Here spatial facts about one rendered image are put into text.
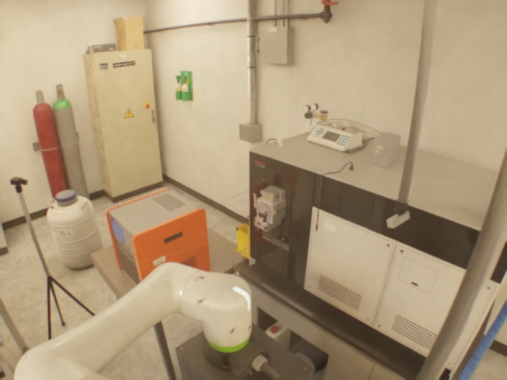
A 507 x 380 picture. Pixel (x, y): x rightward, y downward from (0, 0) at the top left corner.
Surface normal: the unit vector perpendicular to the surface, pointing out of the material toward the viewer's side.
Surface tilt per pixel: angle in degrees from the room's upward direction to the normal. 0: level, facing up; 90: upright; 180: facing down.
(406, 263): 90
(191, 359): 0
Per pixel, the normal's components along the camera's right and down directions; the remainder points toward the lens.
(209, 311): -0.39, 0.36
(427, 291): -0.71, 0.29
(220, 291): -0.06, -0.82
